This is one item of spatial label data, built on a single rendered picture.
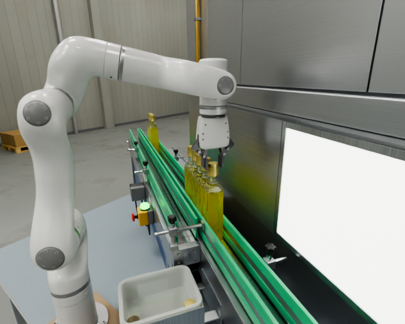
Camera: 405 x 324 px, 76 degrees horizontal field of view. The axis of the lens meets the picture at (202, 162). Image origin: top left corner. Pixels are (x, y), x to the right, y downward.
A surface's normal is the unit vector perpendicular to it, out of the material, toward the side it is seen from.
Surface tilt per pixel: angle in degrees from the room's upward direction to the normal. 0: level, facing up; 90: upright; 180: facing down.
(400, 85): 90
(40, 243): 63
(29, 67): 90
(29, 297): 0
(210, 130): 90
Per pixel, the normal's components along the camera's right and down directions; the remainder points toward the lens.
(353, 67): -0.94, 0.12
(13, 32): 0.79, 0.18
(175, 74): -0.51, 0.07
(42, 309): -0.01, -0.95
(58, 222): 0.47, -0.13
